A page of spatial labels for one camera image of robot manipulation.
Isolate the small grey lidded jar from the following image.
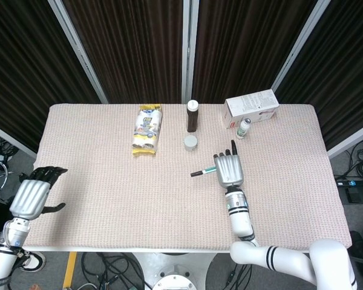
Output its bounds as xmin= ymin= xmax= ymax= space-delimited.
xmin=183 ymin=135 xmax=199 ymax=152

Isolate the black floor cable bundle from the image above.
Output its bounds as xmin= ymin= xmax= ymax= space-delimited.
xmin=332 ymin=135 xmax=363 ymax=179
xmin=80 ymin=252 xmax=146 ymax=290

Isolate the grey partition base rail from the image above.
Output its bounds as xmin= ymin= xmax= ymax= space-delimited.
xmin=326 ymin=118 xmax=363 ymax=160
xmin=0 ymin=120 xmax=38 ymax=159

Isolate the black power strip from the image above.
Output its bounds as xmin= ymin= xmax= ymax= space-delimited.
xmin=335 ymin=177 xmax=363 ymax=189

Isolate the small white bottle green label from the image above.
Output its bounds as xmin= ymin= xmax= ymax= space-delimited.
xmin=235 ymin=118 xmax=252 ymax=141

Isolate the white red cardboard box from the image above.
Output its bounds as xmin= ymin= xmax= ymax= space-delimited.
xmin=224 ymin=89 xmax=280 ymax=130

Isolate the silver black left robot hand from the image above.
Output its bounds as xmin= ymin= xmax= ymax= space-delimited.
xmin=8 ymin=166 xmax=69 ymax=221

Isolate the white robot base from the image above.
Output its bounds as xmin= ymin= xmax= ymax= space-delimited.
xmin=132 ymin=251 xmax=219 ymax=290

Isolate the white black sneaker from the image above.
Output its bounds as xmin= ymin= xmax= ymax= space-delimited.
xmin=17 ymin=250 xmax=47 ymax=273

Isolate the pink woven table cloth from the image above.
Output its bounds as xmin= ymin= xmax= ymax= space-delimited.
xmin=23 ymin=103 xmax=353 ymax=252

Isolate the dark pleated partition panel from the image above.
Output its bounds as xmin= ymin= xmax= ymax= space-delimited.
xmin=192 ymin=0 xmax=319 ymax=105
xmin=0 ymin=0 xmax=101 ymax=153
xmin=61 ymin=0 xmax=185 ymax=105
xmin=275 ymin=0 xmax=363 ymax=150

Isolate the yellow packaged roll pack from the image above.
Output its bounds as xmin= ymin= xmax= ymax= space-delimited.
xmin=131 ymin=103 xmax=164 ymax=159

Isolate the dark brown bottle white cap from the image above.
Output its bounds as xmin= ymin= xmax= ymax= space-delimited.
xmin=186 ymin=100 xmax=199 ymax=134

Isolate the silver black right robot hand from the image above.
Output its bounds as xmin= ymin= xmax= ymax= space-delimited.
xmin=212 ymin=139 xmax=246 ymax=189

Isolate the grey partition post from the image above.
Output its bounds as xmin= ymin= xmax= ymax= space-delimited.
xmin=272 ymin=0 xmax=332 ymax=92
xmin=47 ymin=0 xmax=110 ymax=105
xmin=181 ymin=0 xmax=199 ymax=105

